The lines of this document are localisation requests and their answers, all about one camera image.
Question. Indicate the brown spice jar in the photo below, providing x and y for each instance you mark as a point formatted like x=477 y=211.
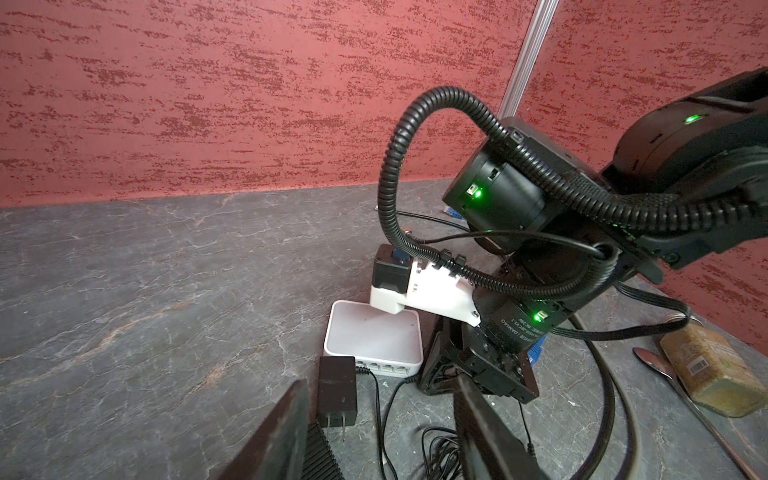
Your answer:
x=712 y=373

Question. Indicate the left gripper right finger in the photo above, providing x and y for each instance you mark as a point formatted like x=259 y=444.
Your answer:
x=487 y=448

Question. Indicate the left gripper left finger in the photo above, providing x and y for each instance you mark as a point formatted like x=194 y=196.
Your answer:
x=277 y=448

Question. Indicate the white small network switch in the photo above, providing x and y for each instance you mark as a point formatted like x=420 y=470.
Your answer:
x=386 y=344

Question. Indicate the black network switch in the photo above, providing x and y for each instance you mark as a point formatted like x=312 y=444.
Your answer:
x=319 y=461

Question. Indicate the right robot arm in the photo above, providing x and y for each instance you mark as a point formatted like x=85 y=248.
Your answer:
x=687 y=180

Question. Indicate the black power adapter with cable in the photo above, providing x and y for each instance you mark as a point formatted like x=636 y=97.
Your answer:
x=439 y=445

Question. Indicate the black power adapter left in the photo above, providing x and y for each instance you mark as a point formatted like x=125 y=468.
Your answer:
x=337 y=405

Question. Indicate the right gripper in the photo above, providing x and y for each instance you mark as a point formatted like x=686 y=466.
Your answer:
x=494 y=354

